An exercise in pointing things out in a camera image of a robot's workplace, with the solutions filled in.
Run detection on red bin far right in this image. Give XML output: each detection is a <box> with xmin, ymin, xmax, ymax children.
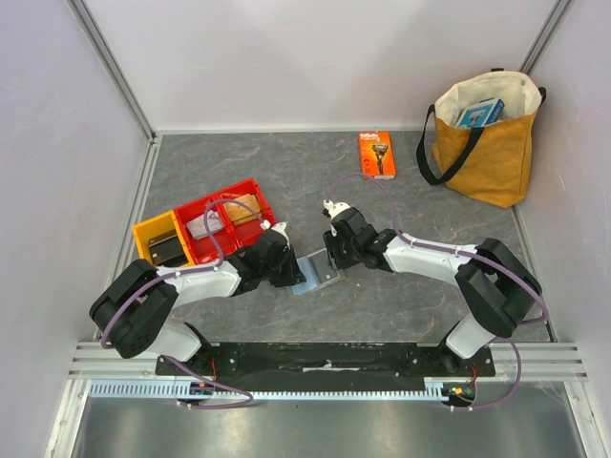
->
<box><xmin>218</xmin><ymin>177</ymin><xmax>276</xmax><ymax>247</ymax></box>

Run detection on white cable duct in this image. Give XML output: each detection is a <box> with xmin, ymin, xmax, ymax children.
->
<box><xmin>89</xmin><ymin>380</ymin><xmax>452</xmax><ymax>402</ymax></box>

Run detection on blue razor box in bag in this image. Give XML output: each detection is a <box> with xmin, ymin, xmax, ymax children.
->
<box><xmin>454</xmin><ymin>97</ymin><xmax>505</xmax><ymax>129</ymax></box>

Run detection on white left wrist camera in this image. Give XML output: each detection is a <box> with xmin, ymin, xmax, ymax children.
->
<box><xmin>260</xmin><ymin>219</ymin><xmax>290</xmax><ymax>244</ymax></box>

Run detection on tan tote bag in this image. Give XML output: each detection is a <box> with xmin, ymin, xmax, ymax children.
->
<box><xmin>415</xmin><ymin>69</ymin><xmax>547</xmax><ymax>208</ymax></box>

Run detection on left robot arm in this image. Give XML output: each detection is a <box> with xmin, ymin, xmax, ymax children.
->
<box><xmin>89</xmin><ymin>221</ymin><xmax>306</xmax><ymax>375</ymax></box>

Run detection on black credit card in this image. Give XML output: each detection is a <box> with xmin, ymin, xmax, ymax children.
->
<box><xmin>149</xmin><ymin>240</ymin><xmax>187</xmax><ymax>267</ymax></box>

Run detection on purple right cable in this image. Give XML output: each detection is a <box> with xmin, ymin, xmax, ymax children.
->
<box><xmin>325</xmin><ymin>172</ymin><xmax>550</xmax><ymax>412</ymax></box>

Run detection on dark card in yellow bin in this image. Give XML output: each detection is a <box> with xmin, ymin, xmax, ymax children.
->
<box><xmin>148</xmin><ymin>231</ymin><xmax>177</xmax><ymax>246</ymax></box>

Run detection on red bin near yellow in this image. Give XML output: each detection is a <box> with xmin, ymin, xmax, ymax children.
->
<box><xmin>173</xmin><ymin>192</ymin><xmax>238</xmax><ymax>265</ymax></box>

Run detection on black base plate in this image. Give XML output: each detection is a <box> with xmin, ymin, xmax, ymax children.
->
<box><xmin>184</xmin><ymin>343</ymin><xmax>495</xmax><ymax>392</ymax></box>

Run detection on orange razor box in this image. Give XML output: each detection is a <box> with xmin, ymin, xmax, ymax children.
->
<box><xmin>358</xmin><ymin>131</ymin><xmax>396</xmax><ymax>179</ymax></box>

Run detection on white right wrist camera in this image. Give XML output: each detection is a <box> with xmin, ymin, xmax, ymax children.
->
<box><xmin>323</xmin><ymin>200</ymin><xmax>351</xmax><ymax>221</ymax></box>

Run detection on grey card holder wallet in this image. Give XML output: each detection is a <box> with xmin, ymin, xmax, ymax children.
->
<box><xmin>291</xmin><ymin>248</ymin><xmax>345</xmax><ymax>296</ymax></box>

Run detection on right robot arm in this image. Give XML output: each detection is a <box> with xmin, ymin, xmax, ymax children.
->
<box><xmin>324</xmin><ymin>200</ymin><xmax>542</xmax><ymax>376</ymax></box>

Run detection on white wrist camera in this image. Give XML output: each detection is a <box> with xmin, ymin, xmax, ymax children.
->
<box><xmin>260</xmin><ymin>219</ymin><xmax>290</xmax><ymax>244</ymax></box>
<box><xmin>323</xmin><ymin>200</ymin><xmax>351</xmax><ymax>221</ymax></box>

